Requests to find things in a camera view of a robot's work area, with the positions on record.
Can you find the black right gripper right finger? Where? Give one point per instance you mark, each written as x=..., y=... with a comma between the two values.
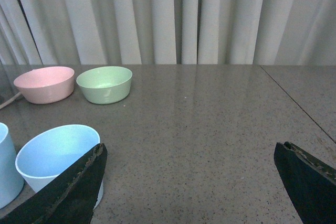
x=309, y=182

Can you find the light blue plastic cup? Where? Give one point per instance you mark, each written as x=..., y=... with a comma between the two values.
x=50, y=153

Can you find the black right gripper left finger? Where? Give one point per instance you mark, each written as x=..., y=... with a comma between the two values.
x=70, y=197

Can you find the white pleated curtain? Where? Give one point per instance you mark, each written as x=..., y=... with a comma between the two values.
x=103, y=32

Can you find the green plastic bowl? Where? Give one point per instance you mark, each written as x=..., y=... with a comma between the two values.
x=105, y=85

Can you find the pink plastic bowl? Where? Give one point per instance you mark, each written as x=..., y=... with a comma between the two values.
x=46, y=85

